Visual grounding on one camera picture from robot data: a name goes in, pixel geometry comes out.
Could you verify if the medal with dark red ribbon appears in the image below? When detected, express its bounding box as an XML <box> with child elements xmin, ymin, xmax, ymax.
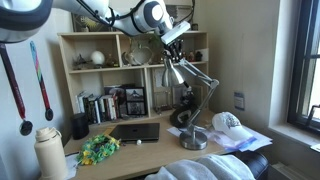
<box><xmin>0</xmin><ymin>43</ymin><xmax>34</xmax><ymax>137</ymax></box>

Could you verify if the medal with colourful ribbon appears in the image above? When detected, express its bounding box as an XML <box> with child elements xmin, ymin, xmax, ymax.
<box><xmin>29</xmin><ymin>40</ymin><xmax>55</xmax><ymax>122</ymax></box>

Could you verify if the plain white card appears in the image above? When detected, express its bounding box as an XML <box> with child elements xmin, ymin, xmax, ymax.
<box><xmin>200</xmin><ymin>48</ymin><xmax>210</xmax><ymax>63</ymax></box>

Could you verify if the brass glass frame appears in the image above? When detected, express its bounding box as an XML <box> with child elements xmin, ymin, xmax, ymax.
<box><xmin>153</xmin><ymin>89</ymin><xmax>175</xmax><ymax>114</ymax></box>

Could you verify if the cream water bottle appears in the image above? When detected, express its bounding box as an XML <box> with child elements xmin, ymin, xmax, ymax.
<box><xmin>34</xmin><ymin>126</ymin><xmax>69</xmax><ymax>180</ymax></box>

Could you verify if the stack of white papers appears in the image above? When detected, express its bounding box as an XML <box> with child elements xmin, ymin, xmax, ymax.
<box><xmin>166</xmin><ymin>124</ymin><xmax>274</xmax><ymax>154</ymax></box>

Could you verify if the silver desk lamp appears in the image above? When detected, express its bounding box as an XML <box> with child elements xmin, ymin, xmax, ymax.
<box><xmin>161</xmin><ymin>58</ymin><xmax>220</xmax><ymax>151</ymax></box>

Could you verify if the dark winged figurine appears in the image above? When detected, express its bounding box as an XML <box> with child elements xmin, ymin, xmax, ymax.
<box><xmin>73</xmin><ymin>53</ymin><xmax>93</xmax><ymax>70</ymax></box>

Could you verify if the grey hoodie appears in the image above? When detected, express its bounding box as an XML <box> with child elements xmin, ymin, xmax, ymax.
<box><xmin>144</xmin><ymin>154</ymin><xmax>256</xmax><ymax>180</ymax></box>

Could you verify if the dark grey laptop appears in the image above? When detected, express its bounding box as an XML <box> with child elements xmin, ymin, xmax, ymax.
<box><xmin>109</xmin><ymin>122</ymin><xmax>161</xmax><ymax>144</ymax></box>

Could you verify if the black microscope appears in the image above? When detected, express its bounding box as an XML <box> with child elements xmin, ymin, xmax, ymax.
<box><xmin>179</xmin><ymin>84</ymin><xmax>198</xmax><ymax>116</ymax></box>

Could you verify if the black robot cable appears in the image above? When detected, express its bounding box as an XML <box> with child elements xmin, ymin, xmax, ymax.
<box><xmin>76</xmin><ymin>0</ymin><xmax>196</xmax><ymax>28</ymax></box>

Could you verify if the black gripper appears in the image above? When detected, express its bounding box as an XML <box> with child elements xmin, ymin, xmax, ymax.
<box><xmin>162</xmin><ymin>38</ymin><xmax>185</xmax><ymax>66</ymax></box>

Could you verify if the white shell ornament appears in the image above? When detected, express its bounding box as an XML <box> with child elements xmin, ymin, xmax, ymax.
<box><xmin>131</xmin><ymin>45</ymin><xmax>155</xmax><ymax>66</ymax></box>

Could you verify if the dark window frame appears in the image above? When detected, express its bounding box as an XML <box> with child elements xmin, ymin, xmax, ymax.
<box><xmin>287</xmin><ymin>0</ymin><xmax>320</xmax><ymax>136</ymax></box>

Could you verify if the black wire stand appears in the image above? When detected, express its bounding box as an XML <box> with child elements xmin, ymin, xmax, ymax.
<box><xmin>305</xmin><ymin>104</ymin><xmax>320</xmax><ymax>128</ymax></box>

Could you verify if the white egg ornament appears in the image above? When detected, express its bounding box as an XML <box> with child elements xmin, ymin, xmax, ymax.
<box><xmin>90</xmin><ymin>50</ymin><xmax>106</xmax><ymax>67</ymax></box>

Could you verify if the white baseball cap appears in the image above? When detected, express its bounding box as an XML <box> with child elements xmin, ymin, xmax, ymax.
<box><xmin>211</xmin><ymin>111</ymin><xmax>254</xmax><ymax>142</ymax></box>

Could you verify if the black chair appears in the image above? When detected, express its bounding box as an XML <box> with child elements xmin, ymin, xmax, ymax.
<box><xmin>233</xmin><ymin>151</ymin><xmax>270</xmax><ymax>180</ymax></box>

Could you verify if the light wooden shelf unit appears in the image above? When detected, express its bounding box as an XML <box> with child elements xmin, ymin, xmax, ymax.
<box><xmin>57</xmin><ymin>30</ymin><xmax>210</xmax><ymax>126</ymax></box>

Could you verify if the small glass bottle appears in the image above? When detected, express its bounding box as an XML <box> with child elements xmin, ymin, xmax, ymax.
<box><xmin>105</xmin><ymin>53</ymin><xmax>120</xmax><ymax>69</ymax></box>

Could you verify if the white paper sheet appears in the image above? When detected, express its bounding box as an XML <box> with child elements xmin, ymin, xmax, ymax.
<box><xmin>64</xmin><ymin>153</ymin><xmax>81</xmax><ymax>179</ymax></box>

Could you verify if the framed sun art picture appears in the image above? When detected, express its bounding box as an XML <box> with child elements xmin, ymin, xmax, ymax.
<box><xmin>70</xmin><ymin>13</ymin><xmax>112</xmax><ymax>33</ymax></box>

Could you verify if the black cylindrical speaker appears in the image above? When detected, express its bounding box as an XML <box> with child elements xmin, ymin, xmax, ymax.
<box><xmin>71</xmin><ymin>112</ymin><xmax>90</xmax><ymax>141</ymax></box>

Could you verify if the black double photo frame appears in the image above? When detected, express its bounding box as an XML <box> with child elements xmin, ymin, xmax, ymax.
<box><xmin>124</xmin><ymin>87</ymin><xmax>149</xmax><ymax>117</ymax></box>

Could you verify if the blue white wall sticker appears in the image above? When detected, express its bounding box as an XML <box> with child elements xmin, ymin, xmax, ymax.
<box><xmin>233</xmin><ymin>91</ymin><xmax>246</xmax><ymax>112</ymax></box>

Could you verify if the row of books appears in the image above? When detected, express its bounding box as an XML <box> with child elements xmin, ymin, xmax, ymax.
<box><xmin>75</xmin><ymin>90</ymin><xmax>122</xmax><ymax>125</ymax></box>

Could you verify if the small black figurine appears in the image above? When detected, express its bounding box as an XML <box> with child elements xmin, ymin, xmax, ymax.
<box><xmin>195</xmin><ymin>50</ymin><xmax>204</xmax><ymax>63</ymax></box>

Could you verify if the dark framed picture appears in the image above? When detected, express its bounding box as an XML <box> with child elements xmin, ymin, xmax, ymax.
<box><xmin>103</xmin><ymin>83</ymin><xmax>137</xmax><ymax>118</ymax></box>

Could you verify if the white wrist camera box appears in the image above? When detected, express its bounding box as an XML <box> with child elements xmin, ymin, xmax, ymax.
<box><xmin>160</xmin><ymin>20</ymin><xmax>192</xmax><ymax>45</ymax></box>

